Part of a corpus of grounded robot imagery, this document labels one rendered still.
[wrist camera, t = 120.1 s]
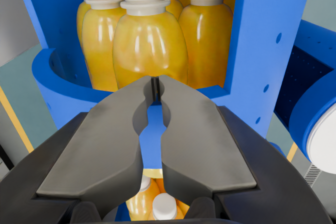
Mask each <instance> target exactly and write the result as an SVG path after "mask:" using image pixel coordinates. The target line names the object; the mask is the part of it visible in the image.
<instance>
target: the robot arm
mask: <svg viewBox="0 0 336 224"><path fill-rule="evenodd" d="M157 96H158V102H161V104H162V117H163V125H164V126H165V127H166V128H167V129H166V130H165V131H164V133H163V134H162V135H161V137H160V148H161V165H162V176H163V186H164V190H165V191H166V192H167V194H169V195H170V196H172V197H174V198H175V199H177V200H179V201H181V202H182V203H184V204H186V205H188V206H189V209H188V211H187V213H186V214H185V216H184V218H183V219H163V220H137V221H115V218H116V214H117V211H118V207H119V205H121V204H123V203H124V202H126V201H127V200H129V199H131V198H132V197H134V196H135V195H136V194H137V193H138V192H139V191H140V188H141V183H142V177H143V170H144V164H143V158H142V152H141V146H140V140H139V136H140V134H141V133H142V131H143V130H144V129H145V128H146V127H147V126H148V124H149V122H148V114H147V110H148V108H149V106H150V105H151V104H152V103H153V102H155V101H156V97H157ZM0 224H333V222H332V220H331V218H330V216H329V215H328V213H327V211H326V210H325V208H324V206H323V205H322V203H321V201H320V200H319V198H318V197H317V195H316V194H315V192H314V191H313V190H312V188H311V187H310V185H309V184H308V183H307V181H306V180H305V179H304V178H303V176H302V175H301V174H300V173H299V172H298V170H297V169H296V168H295V167H294V166H293V165H292V164H291V163H290V161H289V160H288V159H287V158H286V157H285V156H284V155H283V154H282V153H281V152H279V151H278V150H277V149H276V148H275V147H274V146H273V145H272V144H270V143H269V142H268V141H267V140H266V139H264V138H263V137H262V136H261V135H260V134H258V133H257V132H256V131H255V130H254V129H252V128H251V127H250V126H249V125H248V124H246V123H245V122H244V121H243V120H242V119H240V118H239V117H238V116H237V115H236V114H234V113H233V112H232V111H231V110H229V109H228V108H227V107H226V106H225V105H222V106H218V105H216V104H215V103H214V102H213V101H212V100H211V99H209V98H208V97H207V96H205V95H204V94H202V93H201V92H199V91H197V90H196V89H194V88H192V87H190V86H188V85H186V84H184V83H182V82H180V81H178V80H176V79H173V78H171V77H169V76H167V75H165V74H162V75H160V76H156V77H155V76H150V75H145V76H143V77H141V78H139V79H138V80H136V81H134V82H132V83H130V84H128V85H126V86H125V87H123V88H121V89H119V90H117V91H115V92H114V93H112V94H110V95H109V96H107V97H106V98H104V99H103V100H101V101H100V102H99V103H98V104H96V105H95V106H94V107H93V108H92V109H91V110H90V111H89V112H80V113H79V114H77V115H76V116H75V117H74V118H72V119H71V120H70V121H69V122H68V123H66V124H65V125H64V126H63V127H61V128H60V129H59V130H58V131H56V132H55V133H54V134H53V135H52V136H50V137H49V138H48V139H47V140H45V141H44V142H43V143H42V144H40V145H39V146H38V147H37V148H35V149H34V150H33V151H32V152H31V153H29V154H28V155H27V156H26V157H25V158H23V159H22V160H21V161H20V162H19V163H18V164H17V165H15V166H14V167H13V168H12V169H11V170H10V171H9V172H8V173H7V174H6V175H5V176H4V177H3V178H2V179H1V180H0Z"/></svg>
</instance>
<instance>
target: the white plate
mask: <svg viewBox="0 0 336 224"><path fill-rule="evenodd" d="M306 152H307V155H308V158H309V159H310V161H311V162H312V163H313V164H314V165H315V166H316V167H317V168H319V169H320V170H322V171H325V172H328V173H332V174H336V103H335V104H333V105H332V106H331V107H330V108H329V109H328V110H327V111H326V112H325V113H324V114H323V115H322V116H321V117H320V118H319V119H318V121H317V122H316V123H315V125H314V126H313V128H312V130H311V132H310V134H309V136H308V139H307V143H306Z"/></svg>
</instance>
